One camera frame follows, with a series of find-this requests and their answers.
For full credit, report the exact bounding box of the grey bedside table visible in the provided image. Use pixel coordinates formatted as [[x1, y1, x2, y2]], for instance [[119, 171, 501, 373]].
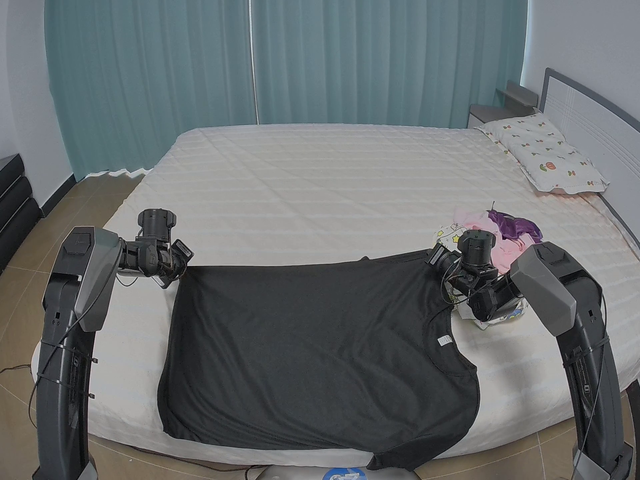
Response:
[[469, 80, 540, 130]]

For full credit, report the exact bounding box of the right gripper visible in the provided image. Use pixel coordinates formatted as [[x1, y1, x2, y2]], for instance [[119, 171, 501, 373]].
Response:
[[425, 242, 462, 283]]

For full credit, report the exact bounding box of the black chest of drawers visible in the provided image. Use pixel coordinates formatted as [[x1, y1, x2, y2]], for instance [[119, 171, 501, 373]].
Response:
[[0, 154, 41, 274]]

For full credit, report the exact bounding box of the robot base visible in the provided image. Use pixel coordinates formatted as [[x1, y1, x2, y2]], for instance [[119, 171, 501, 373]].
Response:
[[255, 465, 421, 480]]

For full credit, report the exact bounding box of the white printed garment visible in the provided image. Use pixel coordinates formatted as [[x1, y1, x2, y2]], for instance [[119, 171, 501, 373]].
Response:
[[432, 223, 531, 331]]

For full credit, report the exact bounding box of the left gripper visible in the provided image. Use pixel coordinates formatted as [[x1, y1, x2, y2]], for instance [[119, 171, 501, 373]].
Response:
[[156, 239, 195, 290]]

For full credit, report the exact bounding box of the white printed pillow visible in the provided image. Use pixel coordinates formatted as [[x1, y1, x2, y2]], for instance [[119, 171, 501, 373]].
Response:
[[472, 113, 611, 195]]

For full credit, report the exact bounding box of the bed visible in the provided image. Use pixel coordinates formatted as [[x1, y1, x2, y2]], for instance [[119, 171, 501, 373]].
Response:
[[31, 68, 640, 461]]

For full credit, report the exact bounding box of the purple garment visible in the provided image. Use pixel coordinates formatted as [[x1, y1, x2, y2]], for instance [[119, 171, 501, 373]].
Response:
[[487, 209, 543, 244]]

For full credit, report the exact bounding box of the black T-shirt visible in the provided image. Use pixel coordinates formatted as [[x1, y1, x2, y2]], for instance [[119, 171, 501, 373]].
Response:
[[157, 249, 481, 471]]

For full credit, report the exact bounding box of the pink garment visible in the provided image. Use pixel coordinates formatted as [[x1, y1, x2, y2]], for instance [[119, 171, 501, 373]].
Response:
[[452, 207, 533, 269]]

